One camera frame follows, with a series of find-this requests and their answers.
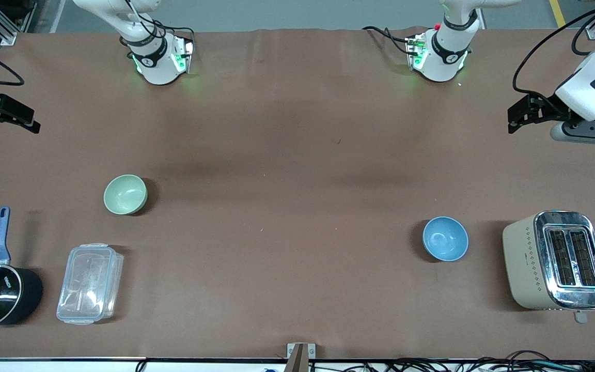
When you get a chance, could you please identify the blue bowl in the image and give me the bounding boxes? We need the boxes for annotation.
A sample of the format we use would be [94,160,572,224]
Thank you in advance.
[422,216,469,262]

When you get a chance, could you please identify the brown table cover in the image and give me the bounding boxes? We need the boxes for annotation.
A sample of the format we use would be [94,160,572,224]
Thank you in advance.
[0,27,595,361]

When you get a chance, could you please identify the left base metal connector plate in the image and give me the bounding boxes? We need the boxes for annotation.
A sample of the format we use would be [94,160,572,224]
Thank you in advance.
[405,33,429,72]

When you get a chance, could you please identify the cream and chrome toaster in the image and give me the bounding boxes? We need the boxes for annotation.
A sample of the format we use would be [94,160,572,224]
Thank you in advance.
[503,210,595,324]

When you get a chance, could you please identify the base metal connector plate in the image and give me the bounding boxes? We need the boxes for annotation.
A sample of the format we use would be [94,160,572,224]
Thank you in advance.
[405,33,429,72]
[173,35,195,74]

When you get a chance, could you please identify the light green ribbed bowl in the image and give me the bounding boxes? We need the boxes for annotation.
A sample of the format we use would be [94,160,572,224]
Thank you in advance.
[103,174,148,215]

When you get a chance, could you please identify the black left base cable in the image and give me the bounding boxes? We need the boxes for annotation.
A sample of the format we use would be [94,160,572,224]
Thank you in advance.
[362,25,413,55]

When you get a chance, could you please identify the black right base cable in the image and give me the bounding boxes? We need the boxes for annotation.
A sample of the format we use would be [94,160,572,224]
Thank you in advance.
[162,24,196,44]

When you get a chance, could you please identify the black saucepan with blue handle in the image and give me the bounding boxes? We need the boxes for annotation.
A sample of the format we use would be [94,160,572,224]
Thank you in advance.
[0,207,44,330]

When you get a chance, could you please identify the right base metal connector plate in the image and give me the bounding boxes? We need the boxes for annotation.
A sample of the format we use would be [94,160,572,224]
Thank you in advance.
[173,35,195,74]

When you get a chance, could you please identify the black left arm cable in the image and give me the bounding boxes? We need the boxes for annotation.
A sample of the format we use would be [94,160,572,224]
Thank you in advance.
[512,4,595,95]

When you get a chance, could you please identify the tangled black cables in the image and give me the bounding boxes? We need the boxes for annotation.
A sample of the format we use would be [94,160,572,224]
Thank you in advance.
[347,350,595,372]

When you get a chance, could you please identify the metal table edge bracket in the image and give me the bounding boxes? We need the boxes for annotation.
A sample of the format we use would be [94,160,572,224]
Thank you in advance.
[286,343,317,372]

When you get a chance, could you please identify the black base cable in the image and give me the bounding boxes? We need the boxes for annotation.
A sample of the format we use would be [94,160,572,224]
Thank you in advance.
[362,25,413,55]
[162,24,196,44]

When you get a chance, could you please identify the clear plastic food container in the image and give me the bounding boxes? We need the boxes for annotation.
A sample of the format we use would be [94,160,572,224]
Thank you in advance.
[56,243,124,326]

